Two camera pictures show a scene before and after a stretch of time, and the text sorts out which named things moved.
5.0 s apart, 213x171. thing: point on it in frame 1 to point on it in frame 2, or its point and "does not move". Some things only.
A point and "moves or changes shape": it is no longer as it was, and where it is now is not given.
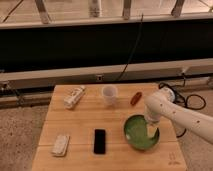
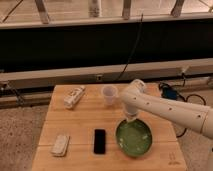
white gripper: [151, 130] to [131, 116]
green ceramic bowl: [136, 133] moves or changes shape
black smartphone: [99, 141] does not move
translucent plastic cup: [109, 94] does not move
